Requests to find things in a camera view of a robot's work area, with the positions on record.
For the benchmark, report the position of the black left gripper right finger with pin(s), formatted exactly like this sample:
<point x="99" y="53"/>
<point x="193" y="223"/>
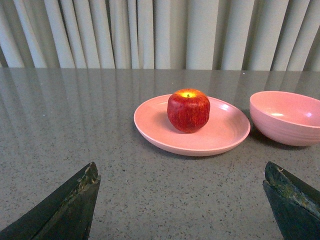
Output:
<point x="294" y="203"/>

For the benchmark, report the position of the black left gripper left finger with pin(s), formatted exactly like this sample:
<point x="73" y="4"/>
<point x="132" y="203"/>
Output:
<point x="66" y="214"/>

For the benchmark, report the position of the red apple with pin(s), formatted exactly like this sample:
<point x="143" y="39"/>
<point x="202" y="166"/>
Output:
<point x="188" y="110"/>

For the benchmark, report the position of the pink bowl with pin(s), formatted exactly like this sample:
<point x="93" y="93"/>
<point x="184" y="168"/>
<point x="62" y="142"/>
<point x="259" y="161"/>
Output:
<point x="285" y="117"/>

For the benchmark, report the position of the pink plate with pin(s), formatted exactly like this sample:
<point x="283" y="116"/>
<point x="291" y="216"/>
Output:
<point x="226" y="128"/>

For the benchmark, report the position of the white pleated curtain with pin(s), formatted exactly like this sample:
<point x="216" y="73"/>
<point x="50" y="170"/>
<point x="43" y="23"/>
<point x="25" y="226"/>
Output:
<point x="256" y="35"/>

